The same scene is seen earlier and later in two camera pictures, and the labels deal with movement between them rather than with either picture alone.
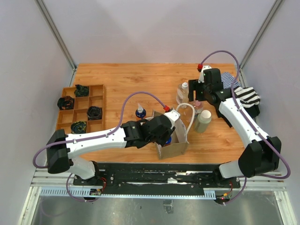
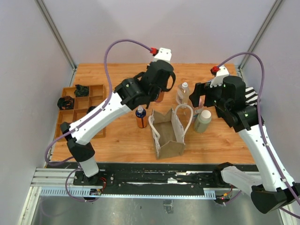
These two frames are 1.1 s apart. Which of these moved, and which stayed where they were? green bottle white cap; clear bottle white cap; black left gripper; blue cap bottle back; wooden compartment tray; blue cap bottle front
Moved: blue cap bottle front; black left gripper
Stayed: blue cap bottle back; wooden compartment tray; clear bottle white cap; green bottle white cap
